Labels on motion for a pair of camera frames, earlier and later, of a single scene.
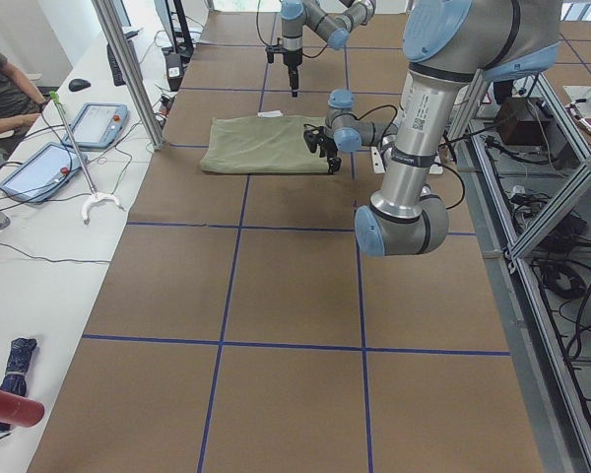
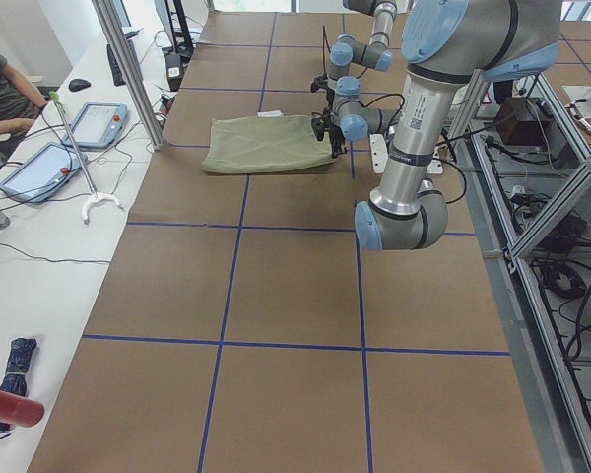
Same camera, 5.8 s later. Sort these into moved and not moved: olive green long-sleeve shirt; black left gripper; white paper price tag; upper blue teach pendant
Moved: black left gripper
Not moved: white paper price tag; upper blue teach pendant; olive green long-sleeve shirt
